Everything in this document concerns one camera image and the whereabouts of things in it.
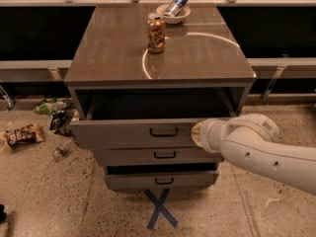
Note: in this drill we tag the clear plastic bottle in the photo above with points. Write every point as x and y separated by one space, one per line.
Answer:
61 150

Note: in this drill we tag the blue tape cross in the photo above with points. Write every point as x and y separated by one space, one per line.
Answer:
160 208

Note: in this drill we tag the brown patterned soda can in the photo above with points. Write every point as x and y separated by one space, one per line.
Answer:
156 33

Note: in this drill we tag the grey drawer cabinet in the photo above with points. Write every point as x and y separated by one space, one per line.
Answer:
201 74

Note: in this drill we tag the blue silver energy can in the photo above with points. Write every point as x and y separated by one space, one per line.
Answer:
175 7

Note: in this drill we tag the grey drawer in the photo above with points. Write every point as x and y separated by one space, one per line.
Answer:
155 156
161 176
134 133

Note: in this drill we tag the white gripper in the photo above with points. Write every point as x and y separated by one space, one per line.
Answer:
208 134

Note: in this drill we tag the white bowl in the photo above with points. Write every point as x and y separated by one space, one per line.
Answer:
173 20

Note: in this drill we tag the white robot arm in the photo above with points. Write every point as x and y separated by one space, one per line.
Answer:
249 143

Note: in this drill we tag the grey middle drawer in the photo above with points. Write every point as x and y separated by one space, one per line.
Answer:
155 156

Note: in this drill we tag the brown snack bag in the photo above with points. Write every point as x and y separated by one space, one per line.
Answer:
27 134

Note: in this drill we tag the grey bottom drawer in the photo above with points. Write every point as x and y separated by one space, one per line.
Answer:
161 176

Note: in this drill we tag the grey top drawer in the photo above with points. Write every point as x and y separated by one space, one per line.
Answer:
134 133

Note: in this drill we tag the green snack bag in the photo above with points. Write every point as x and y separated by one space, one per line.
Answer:
45 107

